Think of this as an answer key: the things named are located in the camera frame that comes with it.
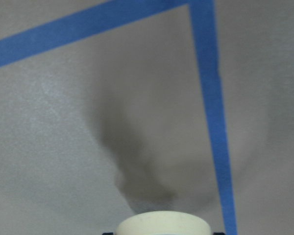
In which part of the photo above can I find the blue tape line left vertical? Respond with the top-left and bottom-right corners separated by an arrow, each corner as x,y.
189,0 -> 238,235

